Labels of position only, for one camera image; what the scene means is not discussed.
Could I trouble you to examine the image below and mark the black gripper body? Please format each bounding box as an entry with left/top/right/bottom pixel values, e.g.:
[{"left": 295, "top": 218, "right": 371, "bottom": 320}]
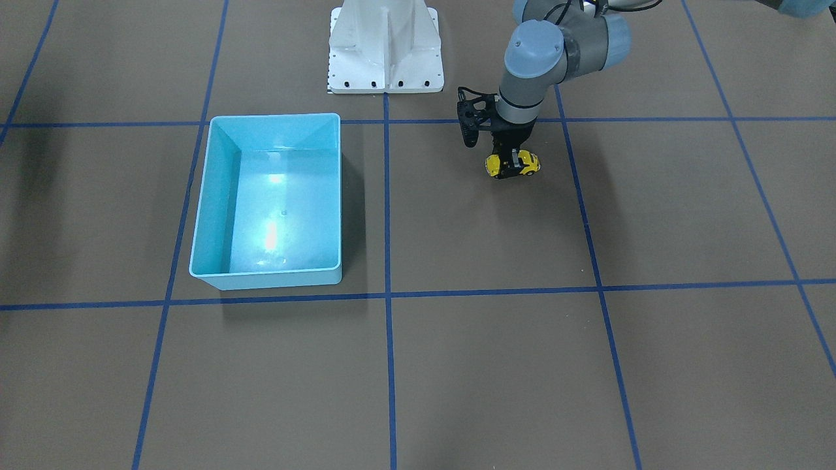
[{"left": 490, "top": 115, "right": 537, "bottom": 148}]

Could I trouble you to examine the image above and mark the yellow beetle toy car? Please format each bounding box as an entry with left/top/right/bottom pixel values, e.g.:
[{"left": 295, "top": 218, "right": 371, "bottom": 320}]
[{"left": 485, "top": 149, "right": 541, "bottom": 180}]

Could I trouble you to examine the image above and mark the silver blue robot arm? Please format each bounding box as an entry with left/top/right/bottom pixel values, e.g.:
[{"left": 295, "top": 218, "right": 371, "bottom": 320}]
[{"left": 460, "top": 1, "right": 660, "bottom": 180}]

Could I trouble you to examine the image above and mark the turquoise plastic bin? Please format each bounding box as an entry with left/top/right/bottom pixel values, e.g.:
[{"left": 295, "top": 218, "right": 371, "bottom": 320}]
[{"left": 189, "top": 113, "right": 343, "bottom": 290}]

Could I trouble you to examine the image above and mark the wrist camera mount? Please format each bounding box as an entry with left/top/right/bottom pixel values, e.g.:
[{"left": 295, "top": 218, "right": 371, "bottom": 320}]
[{"left": 456, "top": 86, "right": 498, "bottom": 148}]

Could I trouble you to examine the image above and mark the white pedestal column base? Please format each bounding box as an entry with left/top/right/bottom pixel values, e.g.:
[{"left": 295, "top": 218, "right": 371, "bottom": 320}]
[{"left": 327, "top": 1, "right": 445, "bottom": 95}]

